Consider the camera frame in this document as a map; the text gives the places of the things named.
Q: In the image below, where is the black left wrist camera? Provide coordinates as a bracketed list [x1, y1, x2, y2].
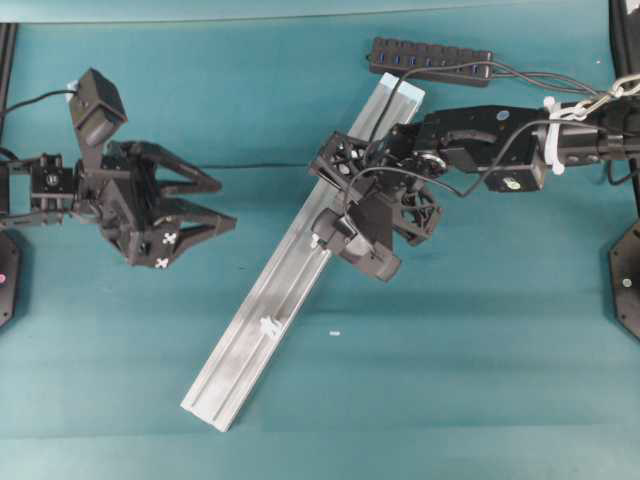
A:
[68, 68, 128, 169]

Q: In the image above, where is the silver aluminium rail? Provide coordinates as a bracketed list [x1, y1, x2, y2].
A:
[179, 72, 426, 433]

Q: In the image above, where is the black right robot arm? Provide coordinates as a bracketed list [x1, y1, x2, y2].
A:
[310, 97, 639, 247]

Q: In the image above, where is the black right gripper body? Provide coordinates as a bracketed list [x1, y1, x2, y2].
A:
[309, 129, 444, 248]

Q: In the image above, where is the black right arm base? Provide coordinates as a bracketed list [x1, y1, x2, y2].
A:
[608, 221, 640, 339]

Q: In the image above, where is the white near cable ring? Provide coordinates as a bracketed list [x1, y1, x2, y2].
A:
[260, 316, 282, 339]

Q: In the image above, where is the black USB cable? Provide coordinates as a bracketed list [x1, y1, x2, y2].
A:
[367, 59, 614, 146]

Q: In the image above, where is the black left frame post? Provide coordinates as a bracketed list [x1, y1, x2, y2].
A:
[0, 23, 19, 109]

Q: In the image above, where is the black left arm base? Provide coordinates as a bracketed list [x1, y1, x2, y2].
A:
[0, 230, 23, 328]

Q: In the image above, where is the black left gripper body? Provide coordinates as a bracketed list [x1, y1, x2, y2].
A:
[72, 141, 180, 269]

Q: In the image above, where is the black right frame post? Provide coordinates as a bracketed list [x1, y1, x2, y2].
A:
[608, 0, 639, 210]

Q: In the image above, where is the black USB hub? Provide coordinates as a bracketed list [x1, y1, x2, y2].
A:
[366, 37, 494, 87]

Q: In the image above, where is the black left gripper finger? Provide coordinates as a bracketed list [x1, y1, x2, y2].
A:
[144, 142, 222, 198]
[154, 198, 236, 260]

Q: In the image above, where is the black frame post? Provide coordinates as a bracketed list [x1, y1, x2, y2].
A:
[0, 23, 19, 109]
[608, 0, 639, 210]

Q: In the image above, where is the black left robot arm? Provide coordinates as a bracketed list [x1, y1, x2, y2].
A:
[1, 141, 236, 269]

